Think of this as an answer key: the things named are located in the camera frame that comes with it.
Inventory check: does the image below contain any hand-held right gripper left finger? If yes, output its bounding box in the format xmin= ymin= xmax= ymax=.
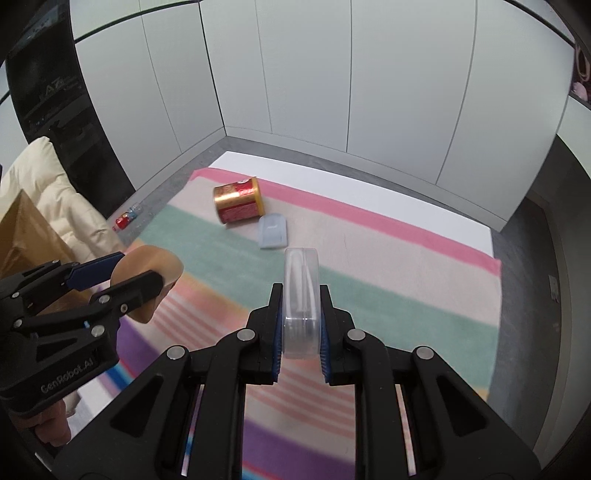
xmin=53 ymin=282 xmax=284 ymax=480

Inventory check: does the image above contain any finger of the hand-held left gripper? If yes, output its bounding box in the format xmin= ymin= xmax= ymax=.
xmin=14 ymin=271 xmax=166 ymax=343
xmin=0 ymin=252 xmax=126 ymax=320

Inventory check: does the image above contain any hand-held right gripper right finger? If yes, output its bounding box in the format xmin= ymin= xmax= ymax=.
xmin=320 ymin=284 xmax=542 ymax=480

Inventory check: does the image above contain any brown tape roll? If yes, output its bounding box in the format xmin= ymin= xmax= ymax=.
xmin=111 ymin=246 xmax=185 ymax=325

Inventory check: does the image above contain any brown cardboard box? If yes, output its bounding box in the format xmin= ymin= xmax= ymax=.
xmin=0 ymin=191 xmax=88 ymax=319

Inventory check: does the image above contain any person's left hand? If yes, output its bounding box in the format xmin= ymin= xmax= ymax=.
xmin=14 ymin=399 xmax=78 ymax=448

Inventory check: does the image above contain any plastic bottle with red label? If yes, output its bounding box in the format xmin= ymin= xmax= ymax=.
xmin=113 ymin=203 xmax=144 ymax=232

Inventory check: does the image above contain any striped pastel blanket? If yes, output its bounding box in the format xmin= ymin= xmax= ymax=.
xmin=60 ymin=167 xmax=503 ymax=480

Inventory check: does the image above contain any cream padded chair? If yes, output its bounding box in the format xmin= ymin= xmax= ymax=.
xmin=0 ymin=136 xmax=122 ymax=260

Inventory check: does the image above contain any pale blue translucent box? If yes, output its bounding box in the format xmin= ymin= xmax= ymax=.
xmin=257 ymin=212 xmax=288 ymax=250

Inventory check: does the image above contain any red and gold can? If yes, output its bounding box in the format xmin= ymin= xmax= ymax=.
xmin=212 ymin=176 xmax=265 ymax=225

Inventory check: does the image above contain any black glass panel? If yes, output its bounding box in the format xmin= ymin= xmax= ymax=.
xmin=0 ymin=18 xmax=137 ymax=219

